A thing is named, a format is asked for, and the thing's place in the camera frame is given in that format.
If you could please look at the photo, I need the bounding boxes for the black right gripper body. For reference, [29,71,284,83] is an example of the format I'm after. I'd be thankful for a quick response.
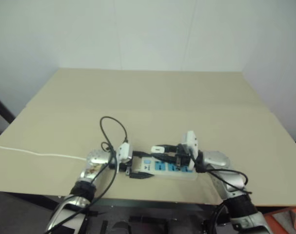
[176,144,194,169]

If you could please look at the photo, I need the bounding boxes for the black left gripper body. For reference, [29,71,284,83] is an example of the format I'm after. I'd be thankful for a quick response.
[118,151,139,176]

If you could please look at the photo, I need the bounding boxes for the white power strip blue sockets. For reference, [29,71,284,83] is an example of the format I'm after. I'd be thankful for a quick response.
[134,156,197,182]

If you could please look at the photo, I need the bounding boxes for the dark rounded shape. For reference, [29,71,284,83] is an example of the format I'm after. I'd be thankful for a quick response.
[112,220,132,234]

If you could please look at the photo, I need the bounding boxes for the orange box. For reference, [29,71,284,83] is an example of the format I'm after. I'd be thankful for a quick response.
[262,206,296,234]

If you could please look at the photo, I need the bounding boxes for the black slanted bar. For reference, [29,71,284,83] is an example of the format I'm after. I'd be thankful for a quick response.
[0,92,16,134]

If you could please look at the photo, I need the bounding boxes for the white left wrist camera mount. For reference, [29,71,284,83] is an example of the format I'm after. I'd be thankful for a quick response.
[116,142,134,164]

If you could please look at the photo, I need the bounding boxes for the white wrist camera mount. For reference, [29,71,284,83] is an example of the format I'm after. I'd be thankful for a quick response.
[180,131,200,170]
[116,142,134,164]

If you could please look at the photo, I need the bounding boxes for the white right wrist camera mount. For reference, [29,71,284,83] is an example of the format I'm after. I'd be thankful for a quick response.
[180,131,200,170]

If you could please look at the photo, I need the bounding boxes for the dark table frame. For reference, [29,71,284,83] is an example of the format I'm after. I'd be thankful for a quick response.
[0,190,260,213]

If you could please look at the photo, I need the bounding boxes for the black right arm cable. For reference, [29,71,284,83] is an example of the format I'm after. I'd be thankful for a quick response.
[190,151,253,195]

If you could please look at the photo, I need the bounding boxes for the white power strip cord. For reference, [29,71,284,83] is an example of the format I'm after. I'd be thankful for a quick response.
[0,144,88,162]

